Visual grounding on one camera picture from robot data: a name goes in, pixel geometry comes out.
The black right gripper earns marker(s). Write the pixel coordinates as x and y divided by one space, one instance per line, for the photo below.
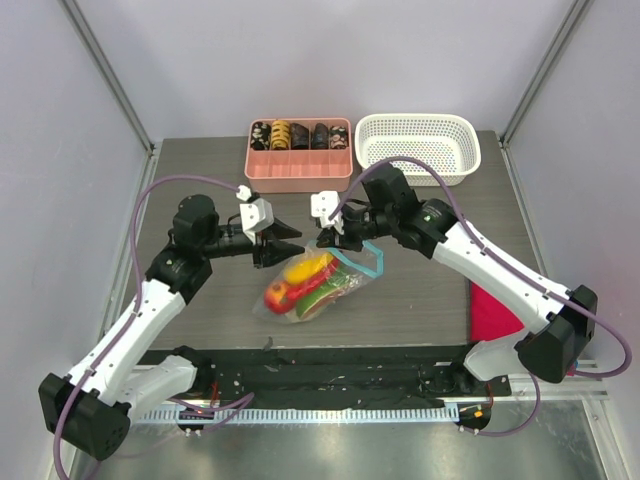
328 239

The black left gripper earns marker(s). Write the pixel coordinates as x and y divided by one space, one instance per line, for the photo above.
273 252

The yellow toy mango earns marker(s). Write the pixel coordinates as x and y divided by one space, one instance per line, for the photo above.
301 271

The clear zip top bag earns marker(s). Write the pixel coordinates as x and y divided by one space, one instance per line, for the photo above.
369 260

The red toy chili pepper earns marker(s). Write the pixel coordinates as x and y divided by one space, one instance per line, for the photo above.
298 289

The red toy tomato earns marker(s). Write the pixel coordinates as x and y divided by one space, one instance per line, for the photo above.
276 298

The toy watermelon slice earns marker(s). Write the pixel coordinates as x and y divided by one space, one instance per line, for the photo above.
314 303

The green toy lettuce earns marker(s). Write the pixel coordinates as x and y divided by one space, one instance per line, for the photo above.
347 281

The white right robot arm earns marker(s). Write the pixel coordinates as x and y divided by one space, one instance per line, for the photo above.
459 246

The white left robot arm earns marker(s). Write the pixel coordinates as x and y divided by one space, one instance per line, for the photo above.
93 406

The pink divided tray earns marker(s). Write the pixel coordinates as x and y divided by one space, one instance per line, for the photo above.
300 171

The black blue roll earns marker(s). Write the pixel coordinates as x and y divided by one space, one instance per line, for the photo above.
320 137

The black pink roll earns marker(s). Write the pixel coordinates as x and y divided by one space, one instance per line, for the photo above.
338 137

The dark brown roll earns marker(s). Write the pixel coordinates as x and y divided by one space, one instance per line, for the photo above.
300 136

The black floral sushi roll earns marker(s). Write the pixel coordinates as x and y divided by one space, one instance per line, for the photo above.
260 136

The yellow striped roll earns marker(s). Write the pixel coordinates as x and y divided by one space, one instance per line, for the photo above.
280 138

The white perforated basket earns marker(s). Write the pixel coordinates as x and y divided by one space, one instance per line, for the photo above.
447 143

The red folded cloth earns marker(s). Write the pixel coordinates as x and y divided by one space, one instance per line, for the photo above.
492 315

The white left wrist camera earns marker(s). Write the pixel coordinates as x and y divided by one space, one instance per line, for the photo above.
256 213

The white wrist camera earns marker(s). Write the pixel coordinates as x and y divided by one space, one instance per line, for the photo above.
325 210
256 213

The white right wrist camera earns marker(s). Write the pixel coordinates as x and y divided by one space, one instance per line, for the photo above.
325 210

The white slotted cable duct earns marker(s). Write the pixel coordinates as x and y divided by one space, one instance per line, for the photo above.
176 414

